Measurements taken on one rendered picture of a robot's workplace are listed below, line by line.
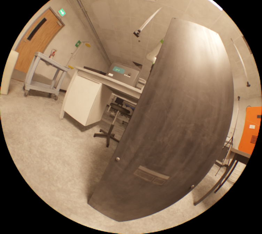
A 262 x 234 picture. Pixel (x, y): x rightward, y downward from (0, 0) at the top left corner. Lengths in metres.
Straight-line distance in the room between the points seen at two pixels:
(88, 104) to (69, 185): 0.92
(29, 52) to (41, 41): 0.48
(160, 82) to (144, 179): 0.22
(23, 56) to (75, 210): 3.12
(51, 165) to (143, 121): 0.80
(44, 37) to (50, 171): 3.11
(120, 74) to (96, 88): 0.36
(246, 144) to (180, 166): 0.93
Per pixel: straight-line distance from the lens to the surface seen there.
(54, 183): 0.75
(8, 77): 1.87
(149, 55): 1.19
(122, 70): 1.06
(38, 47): 3.15
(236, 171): 2.63
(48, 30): 3.26
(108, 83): 1.00
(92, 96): 1.05
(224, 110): 0.22
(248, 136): 1.07
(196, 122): 0.17
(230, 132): 4.18
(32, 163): 0.85
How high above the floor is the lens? 0.70
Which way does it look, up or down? 2 degrees up
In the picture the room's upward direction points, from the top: 24 degrees clockwise
